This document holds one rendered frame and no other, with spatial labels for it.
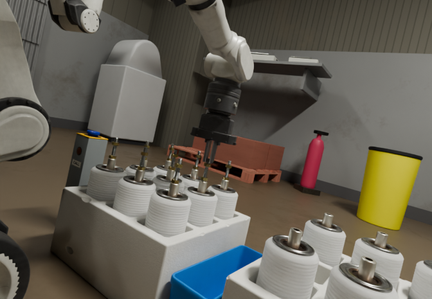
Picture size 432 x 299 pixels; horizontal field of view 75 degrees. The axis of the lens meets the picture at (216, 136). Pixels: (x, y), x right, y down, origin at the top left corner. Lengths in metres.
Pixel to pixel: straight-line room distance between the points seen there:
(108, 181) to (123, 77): 2.72
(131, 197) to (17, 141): 0.27
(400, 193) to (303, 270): 1.92
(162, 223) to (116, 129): 2.87
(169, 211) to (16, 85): 0.43
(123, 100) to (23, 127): 2.78
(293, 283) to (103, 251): 0.43
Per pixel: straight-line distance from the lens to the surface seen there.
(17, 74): 0.76
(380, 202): 2.39
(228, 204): 0.84
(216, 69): 0.75
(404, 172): 2.39
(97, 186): 0.81
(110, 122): 3.49
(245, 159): 2.66
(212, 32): 0.65
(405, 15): 3.71
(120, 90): 3.45
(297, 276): 0.53
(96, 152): 0.97
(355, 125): 3.40
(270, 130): 3.65
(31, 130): 0.73
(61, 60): 3.98
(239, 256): 0.86
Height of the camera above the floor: 0.43
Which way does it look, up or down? 2 degrees down
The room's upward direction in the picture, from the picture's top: 13 degrees clockwise
